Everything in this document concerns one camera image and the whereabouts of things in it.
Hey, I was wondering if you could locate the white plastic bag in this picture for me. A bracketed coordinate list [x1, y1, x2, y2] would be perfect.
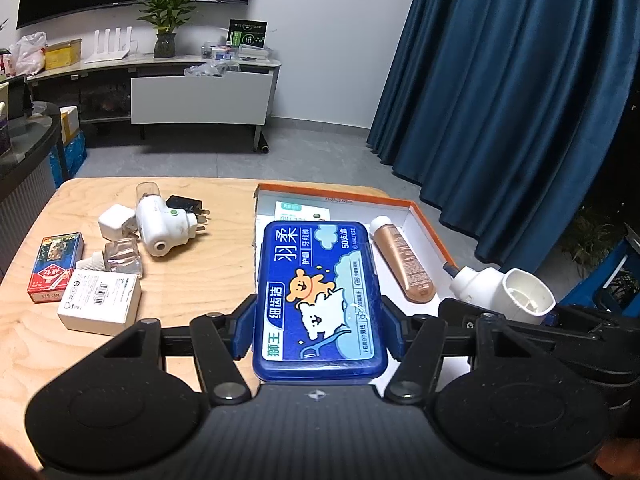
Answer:
[9, 32, 48, 77]

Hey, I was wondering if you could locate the yellow and white carton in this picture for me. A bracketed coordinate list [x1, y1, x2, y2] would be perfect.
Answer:
[59, 106, 81, 145]

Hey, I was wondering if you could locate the dark leafy plant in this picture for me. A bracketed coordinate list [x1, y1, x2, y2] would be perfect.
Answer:
[560, 205, 618, 281]

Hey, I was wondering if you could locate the dark glass side table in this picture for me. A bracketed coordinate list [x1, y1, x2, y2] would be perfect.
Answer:
[0, 100, 63, 221]

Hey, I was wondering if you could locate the brown bottle with white cap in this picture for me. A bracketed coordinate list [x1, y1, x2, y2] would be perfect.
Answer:
[369, 215, 437, 304]

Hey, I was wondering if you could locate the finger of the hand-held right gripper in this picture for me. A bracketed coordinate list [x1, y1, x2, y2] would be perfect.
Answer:
[438, 298, 482, 334]

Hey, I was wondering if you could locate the green potted plant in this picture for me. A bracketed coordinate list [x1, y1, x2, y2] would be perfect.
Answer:
[137, 0, 201, 59]

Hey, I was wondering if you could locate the playing card box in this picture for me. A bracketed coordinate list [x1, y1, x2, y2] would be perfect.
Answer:
[27, 232, 83, 306]

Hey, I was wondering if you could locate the blue crate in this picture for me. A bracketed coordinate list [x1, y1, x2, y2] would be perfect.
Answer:
[570, 237, 640, 311]

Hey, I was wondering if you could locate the blue plastic bag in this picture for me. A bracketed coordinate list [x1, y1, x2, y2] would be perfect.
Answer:
[49, 130, 88, 186]

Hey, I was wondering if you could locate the black rectangular device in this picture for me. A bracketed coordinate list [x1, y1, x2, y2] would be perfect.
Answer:
[7, 76, 32, 117]

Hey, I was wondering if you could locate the white television cabinet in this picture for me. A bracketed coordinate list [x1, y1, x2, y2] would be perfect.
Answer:
[25, 52, 283, 153]

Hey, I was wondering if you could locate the yellow box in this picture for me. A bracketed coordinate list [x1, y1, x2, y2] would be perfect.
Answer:
[44, 39, 82, 71]

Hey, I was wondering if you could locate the teal and white box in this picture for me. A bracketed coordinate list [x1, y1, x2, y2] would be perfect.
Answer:
[274, 200, 333, 222]

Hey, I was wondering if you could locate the clear plastic bag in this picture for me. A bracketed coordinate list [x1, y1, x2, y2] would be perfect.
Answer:
[184, 61, 241, 79]

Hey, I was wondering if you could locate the black and green box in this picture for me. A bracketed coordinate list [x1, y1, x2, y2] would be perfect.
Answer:
[227, 19, 268, 47]

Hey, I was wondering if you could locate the pile of small packets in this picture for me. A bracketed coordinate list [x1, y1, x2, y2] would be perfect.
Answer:
[201, 40, 273, 63]

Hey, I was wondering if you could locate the orange-edged cardboard tray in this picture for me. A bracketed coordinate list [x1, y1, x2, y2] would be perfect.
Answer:
[250, 182, 458, 288]

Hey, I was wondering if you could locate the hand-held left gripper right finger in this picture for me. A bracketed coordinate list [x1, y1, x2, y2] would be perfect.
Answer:
[382, 296, 567, 407]

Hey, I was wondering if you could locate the white router with antennas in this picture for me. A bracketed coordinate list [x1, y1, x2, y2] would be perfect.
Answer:
[82, 26, 138, 63]

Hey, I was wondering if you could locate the black charger plug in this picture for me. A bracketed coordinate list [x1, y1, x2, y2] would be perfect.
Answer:
[166, 195, 211, 225]

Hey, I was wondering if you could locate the clear liquid refill bottle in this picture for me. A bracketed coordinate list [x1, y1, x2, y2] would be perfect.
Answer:
[75, 237, 144, 278]

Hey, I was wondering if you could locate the blue dental floss box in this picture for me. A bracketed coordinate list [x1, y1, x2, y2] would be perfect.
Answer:
[252, 220, 388, 386]

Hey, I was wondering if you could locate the white labelled box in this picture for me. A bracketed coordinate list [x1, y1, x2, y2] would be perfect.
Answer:
[56, 268, 142, 337]

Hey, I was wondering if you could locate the blue curtain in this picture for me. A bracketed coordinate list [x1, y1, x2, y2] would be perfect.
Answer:
[366, 0, 638, 273]

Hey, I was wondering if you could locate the white plug-in mosquito repeller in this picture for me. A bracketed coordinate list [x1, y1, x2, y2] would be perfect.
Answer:
[134, 182, 207, 259]
[447, 265, 557, 325]

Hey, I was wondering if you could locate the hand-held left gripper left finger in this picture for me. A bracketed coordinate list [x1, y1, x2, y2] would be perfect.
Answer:
[100, 296, 261, 407]

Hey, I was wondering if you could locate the white charger cube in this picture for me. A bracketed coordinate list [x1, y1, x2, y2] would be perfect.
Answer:
[98, 204, 138, 241]

